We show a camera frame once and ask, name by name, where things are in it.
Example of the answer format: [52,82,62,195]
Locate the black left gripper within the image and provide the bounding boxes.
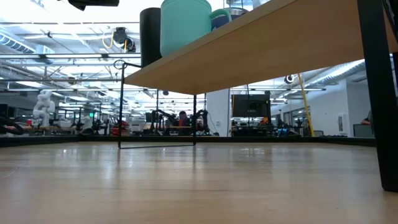
[67,0,120,12]

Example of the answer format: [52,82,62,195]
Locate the dark grey tall cup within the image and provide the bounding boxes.
[139,7,162,68]

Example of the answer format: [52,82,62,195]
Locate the teal mug with handle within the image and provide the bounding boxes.
[160,0,233,58]

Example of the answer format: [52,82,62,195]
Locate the purple tumbler with clear lid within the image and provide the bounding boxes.
[211,7,249,32]

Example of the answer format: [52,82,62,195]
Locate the wooden shelf with black legs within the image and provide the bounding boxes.
[118,0,398,192]

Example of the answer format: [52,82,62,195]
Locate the person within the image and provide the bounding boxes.
[177,110,189,128]
[360,110,374,126]

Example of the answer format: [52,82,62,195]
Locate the yellow slanted pole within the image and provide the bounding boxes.
[297,73,315,138]

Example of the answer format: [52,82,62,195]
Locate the hanging black cable reel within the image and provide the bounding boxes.
[102,27,137,53]

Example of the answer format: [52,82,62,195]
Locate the black metal table frame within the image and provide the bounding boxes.
[0,135,377,148]

